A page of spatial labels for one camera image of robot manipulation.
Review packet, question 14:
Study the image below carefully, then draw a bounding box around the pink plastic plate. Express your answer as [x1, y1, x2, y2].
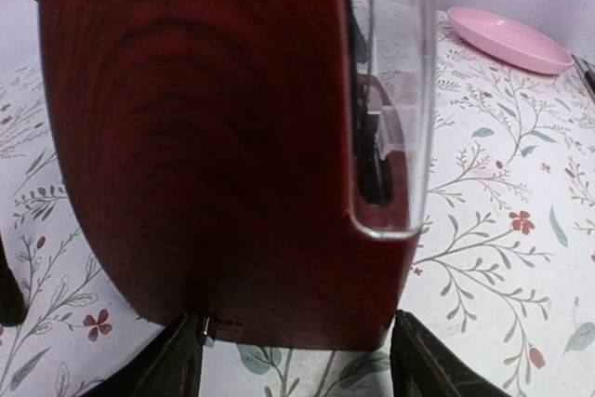
[446, 7, 574, 75]

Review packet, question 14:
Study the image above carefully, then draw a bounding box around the black music stand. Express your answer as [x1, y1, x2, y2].
[0, 0, 41, 327]

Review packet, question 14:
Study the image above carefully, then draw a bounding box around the brown wooden metronome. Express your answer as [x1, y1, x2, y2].
[38, 0, 436, 351]

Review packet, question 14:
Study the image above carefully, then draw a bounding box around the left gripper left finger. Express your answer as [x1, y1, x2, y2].
[86, 313, 205, 397]

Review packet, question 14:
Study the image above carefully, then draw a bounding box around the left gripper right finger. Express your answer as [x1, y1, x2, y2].
[390, 311, 507, 397]

